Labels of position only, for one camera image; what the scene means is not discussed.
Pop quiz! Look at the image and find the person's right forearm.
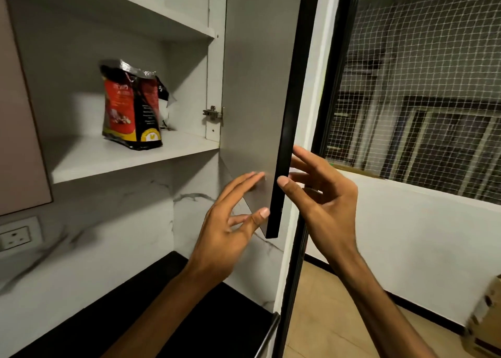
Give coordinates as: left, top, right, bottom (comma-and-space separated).
332, 250, 440, 358

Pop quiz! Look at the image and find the person's left hand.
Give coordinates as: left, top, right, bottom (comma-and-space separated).
184, 172, 271, 284

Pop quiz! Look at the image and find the white safety net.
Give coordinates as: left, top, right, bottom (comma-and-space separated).
324, 0, 501, 207

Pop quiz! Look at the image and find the red and black snack packet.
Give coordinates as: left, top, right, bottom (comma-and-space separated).
99, 59, 177, 151

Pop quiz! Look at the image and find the grey cabinet door black edge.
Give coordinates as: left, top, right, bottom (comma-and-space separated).
218, 0, 322, 239

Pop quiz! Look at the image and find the beige cabinet door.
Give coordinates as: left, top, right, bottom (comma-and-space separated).
0, 0, 54, 217

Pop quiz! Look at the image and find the person's left forearm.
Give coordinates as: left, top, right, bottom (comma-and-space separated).
101, 266, 224, 358

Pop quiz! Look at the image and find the black sliding door frame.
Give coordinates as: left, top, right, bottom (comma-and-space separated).
272, 0, 364, 358

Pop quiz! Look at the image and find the person's right hand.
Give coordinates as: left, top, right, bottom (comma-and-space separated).
277, 146, 360, 271

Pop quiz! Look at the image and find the brown cardboard box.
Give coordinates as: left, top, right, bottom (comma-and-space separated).
461, 275, 501, 358

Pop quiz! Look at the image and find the dark framed window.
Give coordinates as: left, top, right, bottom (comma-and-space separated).
380, 95, 501, 203

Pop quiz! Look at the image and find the white wall cabinet with shelves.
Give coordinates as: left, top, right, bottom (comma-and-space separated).
0, 0, 228, 185

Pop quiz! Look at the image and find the metal cabinet hinge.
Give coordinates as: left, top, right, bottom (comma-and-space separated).
202, 105, 225, 122

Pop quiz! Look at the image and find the metal bar handle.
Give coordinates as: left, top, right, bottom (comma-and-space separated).
254, 312, 282, 358

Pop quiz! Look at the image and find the white wall socket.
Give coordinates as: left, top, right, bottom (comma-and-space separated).
0, 216, 44, 259

